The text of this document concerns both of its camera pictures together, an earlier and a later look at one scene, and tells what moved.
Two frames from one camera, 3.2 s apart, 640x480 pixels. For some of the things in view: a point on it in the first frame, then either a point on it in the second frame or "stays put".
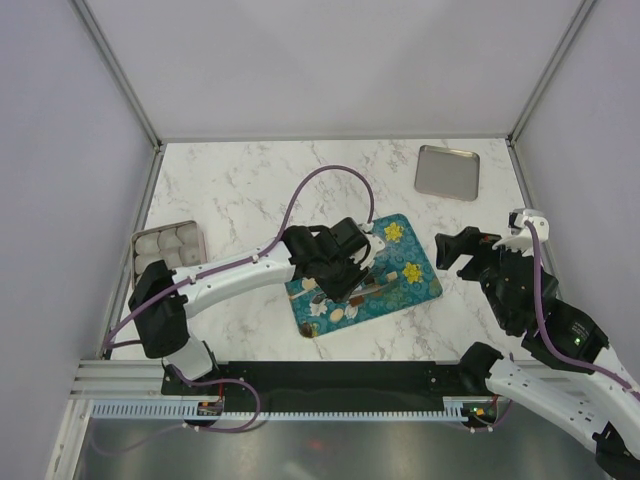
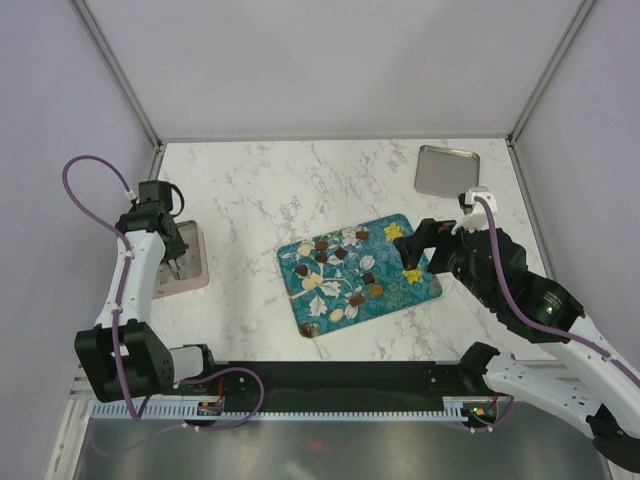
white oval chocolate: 336,315 stays put
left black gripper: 338,293 → 177,250
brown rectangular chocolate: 357,301 stays put
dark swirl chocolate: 306,330 stays put
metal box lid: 447,172 stays put
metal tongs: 322,296 → 175,266
